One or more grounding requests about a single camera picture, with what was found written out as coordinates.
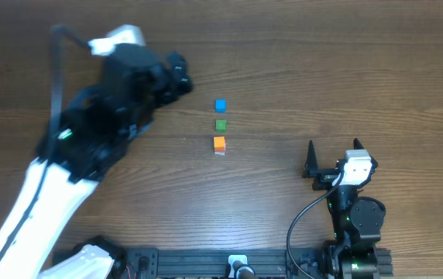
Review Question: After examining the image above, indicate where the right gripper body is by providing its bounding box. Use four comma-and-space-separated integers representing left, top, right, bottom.
306, 167, 341, 191

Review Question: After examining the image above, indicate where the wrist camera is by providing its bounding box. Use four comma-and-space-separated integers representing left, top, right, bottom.
337, 149, 374, 187
88, 24, 147, 57

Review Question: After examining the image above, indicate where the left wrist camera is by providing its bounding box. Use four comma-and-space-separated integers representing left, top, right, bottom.
88, 24, 147, 57

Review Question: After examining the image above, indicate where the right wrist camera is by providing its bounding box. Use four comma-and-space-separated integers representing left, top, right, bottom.
337, 149, 374, 187

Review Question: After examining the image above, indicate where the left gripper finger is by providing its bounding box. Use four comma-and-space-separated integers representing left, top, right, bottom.
163, 50, 194, 106

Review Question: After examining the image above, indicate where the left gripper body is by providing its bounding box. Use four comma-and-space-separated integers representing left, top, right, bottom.
103, 42, 170, 113

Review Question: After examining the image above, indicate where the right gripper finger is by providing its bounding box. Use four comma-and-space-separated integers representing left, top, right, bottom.
302, 139, 320, 180
352, 138, 379, 169

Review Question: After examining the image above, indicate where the mounting rail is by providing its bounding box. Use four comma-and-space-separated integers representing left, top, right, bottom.
50, 246, 393, 279

